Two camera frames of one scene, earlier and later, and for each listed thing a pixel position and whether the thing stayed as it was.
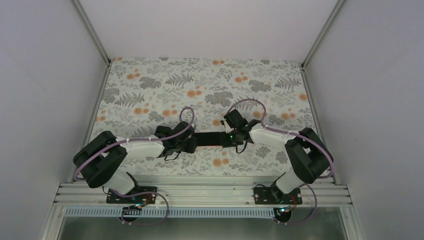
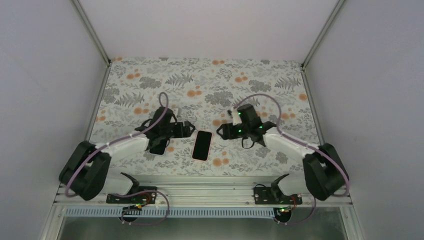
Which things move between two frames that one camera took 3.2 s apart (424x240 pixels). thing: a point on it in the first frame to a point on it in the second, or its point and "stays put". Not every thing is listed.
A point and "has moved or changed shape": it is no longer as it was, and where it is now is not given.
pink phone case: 209,147 to 201,150
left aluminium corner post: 93,31 stays put
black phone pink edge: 207,138 has moved or changed shape
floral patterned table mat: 138,95 stays put
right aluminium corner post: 338,5 stays put
